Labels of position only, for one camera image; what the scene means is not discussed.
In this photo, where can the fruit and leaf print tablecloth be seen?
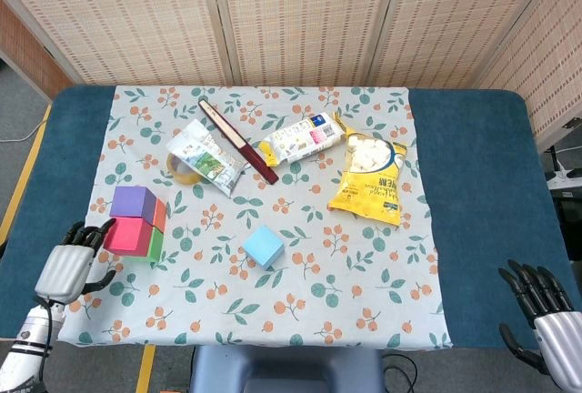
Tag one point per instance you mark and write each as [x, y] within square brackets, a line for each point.
[318, 284]

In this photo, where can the light blue foam cube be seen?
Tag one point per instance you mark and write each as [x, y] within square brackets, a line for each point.
[263, 247]

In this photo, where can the white biscuit pack yellow end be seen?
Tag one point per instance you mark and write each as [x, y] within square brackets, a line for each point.
[300, 138]

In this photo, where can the pink red foam cube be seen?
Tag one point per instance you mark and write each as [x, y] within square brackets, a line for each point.
[127, 236]

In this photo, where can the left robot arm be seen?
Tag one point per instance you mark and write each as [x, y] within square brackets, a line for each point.
[27, 347]

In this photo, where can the teal table cover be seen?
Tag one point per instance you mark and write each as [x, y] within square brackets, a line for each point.
[482, 193]

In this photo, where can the orange foam cube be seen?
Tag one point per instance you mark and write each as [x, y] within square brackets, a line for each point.
[160, 215]

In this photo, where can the green foam cube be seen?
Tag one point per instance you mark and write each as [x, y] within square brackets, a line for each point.
[157, 245]

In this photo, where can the yellowish clear tape roll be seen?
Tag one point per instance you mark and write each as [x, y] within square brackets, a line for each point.
[182, 177]

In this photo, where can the dark red folded fan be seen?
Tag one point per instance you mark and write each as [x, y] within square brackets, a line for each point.
[250, 149]

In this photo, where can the purple foam cube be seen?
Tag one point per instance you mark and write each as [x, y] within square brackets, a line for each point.
[132, 202]

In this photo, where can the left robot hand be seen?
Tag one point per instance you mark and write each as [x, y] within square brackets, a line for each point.
[63, 270]

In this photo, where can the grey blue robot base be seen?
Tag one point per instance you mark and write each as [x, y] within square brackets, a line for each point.
[286, 370]

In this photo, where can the silver snack bag green picture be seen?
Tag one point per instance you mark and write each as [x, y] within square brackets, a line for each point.
[204, 156]

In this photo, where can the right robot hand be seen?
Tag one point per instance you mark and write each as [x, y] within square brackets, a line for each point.
[561, 343]

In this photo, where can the woven folding screen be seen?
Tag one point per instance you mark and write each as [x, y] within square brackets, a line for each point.
[300, 15]

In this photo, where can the yellow marshmallow bag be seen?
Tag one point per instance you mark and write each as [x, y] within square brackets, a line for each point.
[368, 184]

